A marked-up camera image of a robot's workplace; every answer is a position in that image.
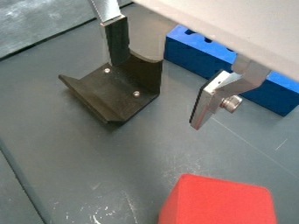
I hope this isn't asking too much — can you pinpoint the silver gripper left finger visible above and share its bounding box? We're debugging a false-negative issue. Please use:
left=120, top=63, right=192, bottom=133
left=88, top=0, right=129, bottom=67

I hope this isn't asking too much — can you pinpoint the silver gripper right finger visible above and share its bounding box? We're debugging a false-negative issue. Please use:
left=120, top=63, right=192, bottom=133
left=189, top=54, right=271, bottom=130

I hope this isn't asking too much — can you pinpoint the red rectangular block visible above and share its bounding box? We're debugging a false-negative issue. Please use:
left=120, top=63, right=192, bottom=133
left=157, top=174, right=276, bottom=224

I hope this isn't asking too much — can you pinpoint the blue foam shape board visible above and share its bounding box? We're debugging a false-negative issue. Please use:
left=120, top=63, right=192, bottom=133
left=162, top=25, right=299, bottom=116

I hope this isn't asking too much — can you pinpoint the black curved holder stand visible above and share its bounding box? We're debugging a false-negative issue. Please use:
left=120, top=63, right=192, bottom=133
left=58, top=52, right=162, bottom=125

